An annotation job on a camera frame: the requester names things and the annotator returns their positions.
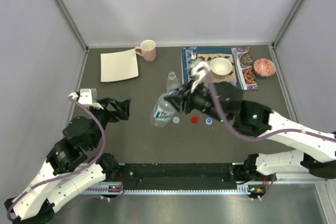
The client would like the white square plate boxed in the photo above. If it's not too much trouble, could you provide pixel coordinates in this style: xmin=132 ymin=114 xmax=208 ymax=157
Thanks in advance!
xmin=100 ymin=49 xmax=139 ymax=82

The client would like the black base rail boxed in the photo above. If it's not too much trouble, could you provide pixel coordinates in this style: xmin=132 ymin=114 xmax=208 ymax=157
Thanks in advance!
xmin=104 ymin=153 xmax=266 ymax=190

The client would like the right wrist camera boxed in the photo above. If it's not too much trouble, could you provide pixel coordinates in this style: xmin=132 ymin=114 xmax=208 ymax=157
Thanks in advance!
xmin=190 ymin=59 xmax=212 ymax=93

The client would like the red patterned bowl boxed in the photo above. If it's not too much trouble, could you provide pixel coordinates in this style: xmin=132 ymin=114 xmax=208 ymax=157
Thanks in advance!
xmin=253 ymin=58 xmax=276 ymax=78

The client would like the pink mug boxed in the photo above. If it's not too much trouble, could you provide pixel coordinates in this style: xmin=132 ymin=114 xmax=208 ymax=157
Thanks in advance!
xmin=135 ymin=40 xmax=156 ymax=62

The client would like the blue white bottle cap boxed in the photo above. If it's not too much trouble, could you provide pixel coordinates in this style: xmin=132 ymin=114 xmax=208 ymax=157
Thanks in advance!
xmin=205 ymin=118 xmax=213 ymax=125

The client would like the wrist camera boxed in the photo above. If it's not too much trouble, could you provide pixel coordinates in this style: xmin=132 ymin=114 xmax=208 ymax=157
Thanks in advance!
xmin=68 ymin=88 xmax=104 ymax=110
xmin=190 ymin=59 xmax=212 ymax=93

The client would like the clear label-free plastic bottle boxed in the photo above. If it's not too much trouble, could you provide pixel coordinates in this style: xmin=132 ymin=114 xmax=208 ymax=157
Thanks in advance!
xmin=227 ymin=79 xmax=237 ymax=86

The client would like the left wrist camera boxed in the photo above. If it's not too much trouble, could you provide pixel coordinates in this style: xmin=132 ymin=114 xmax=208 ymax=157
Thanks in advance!
xmin=68 ymin=88 xmax=104 ymax=110

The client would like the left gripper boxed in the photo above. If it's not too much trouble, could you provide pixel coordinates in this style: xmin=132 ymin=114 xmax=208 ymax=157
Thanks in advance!
xmin=88 ymin=97 xmax=131 ymax=150

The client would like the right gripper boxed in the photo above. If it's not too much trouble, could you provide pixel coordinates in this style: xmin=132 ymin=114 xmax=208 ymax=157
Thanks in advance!
xmin=165 ymin=78 xmax=229 ymax=124

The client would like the red bottle cap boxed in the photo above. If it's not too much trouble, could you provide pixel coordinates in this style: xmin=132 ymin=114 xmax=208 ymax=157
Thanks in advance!
xmin=191 ymin=116 xmax=199 ymax=123

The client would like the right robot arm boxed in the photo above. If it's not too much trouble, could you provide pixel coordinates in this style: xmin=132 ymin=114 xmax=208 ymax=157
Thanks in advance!
xmin=164 ymin=82 xmax=335 ymax=181

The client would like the blue patterned placemat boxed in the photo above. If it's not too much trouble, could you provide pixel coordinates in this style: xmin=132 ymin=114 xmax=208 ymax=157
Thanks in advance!
xmin=181 ymin=47 xmax=233 ymax=84

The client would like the small blue-cap water bottle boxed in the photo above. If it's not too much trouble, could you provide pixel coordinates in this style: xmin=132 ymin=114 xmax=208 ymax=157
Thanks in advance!
xmin=151 ymin=90 xmax=177 ymax=127

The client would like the grey slotted cable duct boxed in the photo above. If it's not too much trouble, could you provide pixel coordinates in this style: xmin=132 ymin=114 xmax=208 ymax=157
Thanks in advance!
xmin=83 ymin=180 xmax=266 ymax=196

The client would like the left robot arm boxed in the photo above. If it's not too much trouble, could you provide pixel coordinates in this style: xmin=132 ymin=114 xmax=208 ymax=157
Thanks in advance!
xmin=4 ymin=93 xmax=131 ymax=223

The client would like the white-cap red-label bottle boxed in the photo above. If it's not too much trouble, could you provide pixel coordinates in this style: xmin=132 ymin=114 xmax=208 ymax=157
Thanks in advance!
xmin=166 ymin=71 xmax=181 ymax=93

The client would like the white bowl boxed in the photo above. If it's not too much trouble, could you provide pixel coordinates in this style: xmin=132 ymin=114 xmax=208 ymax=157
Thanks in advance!
xmin=210 ymin=58 xmax=233 ymax=76

